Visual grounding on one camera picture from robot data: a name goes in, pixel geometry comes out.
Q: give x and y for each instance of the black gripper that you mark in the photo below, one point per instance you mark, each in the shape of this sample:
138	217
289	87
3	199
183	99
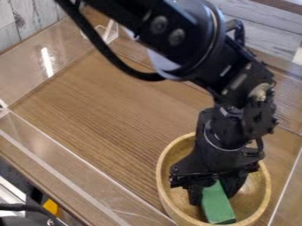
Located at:
223	156

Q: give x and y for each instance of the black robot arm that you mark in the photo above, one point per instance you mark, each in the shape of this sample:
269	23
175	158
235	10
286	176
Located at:
195	46

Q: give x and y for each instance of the yellow tag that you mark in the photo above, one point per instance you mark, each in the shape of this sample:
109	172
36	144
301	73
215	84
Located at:
51	207

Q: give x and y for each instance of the clear acrylic corner bracket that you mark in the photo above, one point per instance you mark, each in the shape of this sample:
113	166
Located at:
109	31

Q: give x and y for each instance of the clear acrylic tray wall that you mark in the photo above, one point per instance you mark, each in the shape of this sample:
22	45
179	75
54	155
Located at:
28	150

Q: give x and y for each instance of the green rectangular block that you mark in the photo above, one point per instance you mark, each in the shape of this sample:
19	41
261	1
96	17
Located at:
215	205

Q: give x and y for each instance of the brown wooden bowl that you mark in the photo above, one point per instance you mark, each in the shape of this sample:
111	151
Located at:
249	203

